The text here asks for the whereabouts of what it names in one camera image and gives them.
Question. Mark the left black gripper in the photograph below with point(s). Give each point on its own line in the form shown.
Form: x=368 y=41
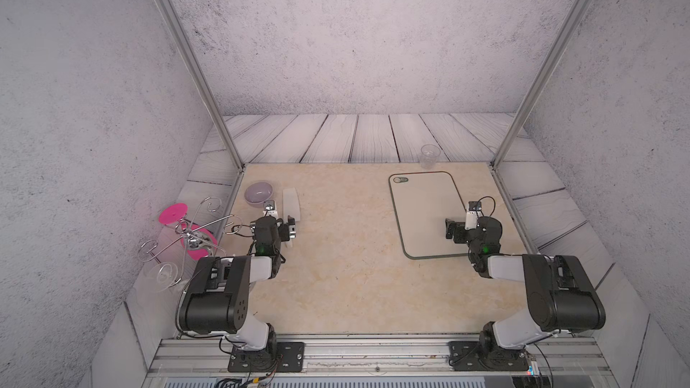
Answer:
x=282 y=229

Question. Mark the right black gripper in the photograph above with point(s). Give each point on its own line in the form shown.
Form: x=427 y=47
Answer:
x=461 y=231

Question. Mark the white knife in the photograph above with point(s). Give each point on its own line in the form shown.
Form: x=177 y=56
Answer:
x=291 y=206

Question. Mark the white green-edged cutting board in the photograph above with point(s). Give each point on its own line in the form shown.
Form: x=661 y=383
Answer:
x=423 y=202

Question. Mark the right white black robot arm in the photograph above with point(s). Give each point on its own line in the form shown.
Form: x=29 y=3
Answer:
x=559 y=298

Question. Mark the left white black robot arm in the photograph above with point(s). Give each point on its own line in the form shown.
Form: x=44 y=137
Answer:
x=215 y=302

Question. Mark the purple bowl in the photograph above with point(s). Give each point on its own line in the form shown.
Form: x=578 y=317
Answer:
x=258 y=193

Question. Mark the clear plastic cup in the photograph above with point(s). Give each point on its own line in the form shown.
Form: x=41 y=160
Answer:
x=429 y=156

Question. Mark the pink plastic wine glass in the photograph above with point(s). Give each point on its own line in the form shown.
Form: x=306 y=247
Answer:
x=196 y=240

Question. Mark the clear wine glass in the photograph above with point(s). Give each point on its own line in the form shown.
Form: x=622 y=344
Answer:
x=161 y=277

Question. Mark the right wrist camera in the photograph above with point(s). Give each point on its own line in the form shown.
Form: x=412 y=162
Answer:
x=473 y=213

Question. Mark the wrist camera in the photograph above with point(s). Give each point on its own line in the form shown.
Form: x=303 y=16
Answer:
x=473 y=213
x=269 y=209

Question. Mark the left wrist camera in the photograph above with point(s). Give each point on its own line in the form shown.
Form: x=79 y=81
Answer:
x=269 y=209

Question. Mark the metal wire glass rack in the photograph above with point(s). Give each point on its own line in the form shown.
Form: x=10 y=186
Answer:
x=152 y=251

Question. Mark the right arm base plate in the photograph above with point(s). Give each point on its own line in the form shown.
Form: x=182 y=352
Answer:
x=472 y=356

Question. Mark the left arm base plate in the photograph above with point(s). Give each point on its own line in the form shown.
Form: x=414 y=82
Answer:
x=281 y=357

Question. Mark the aluminium mounting rail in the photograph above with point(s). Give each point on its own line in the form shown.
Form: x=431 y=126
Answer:
x=383 y=360

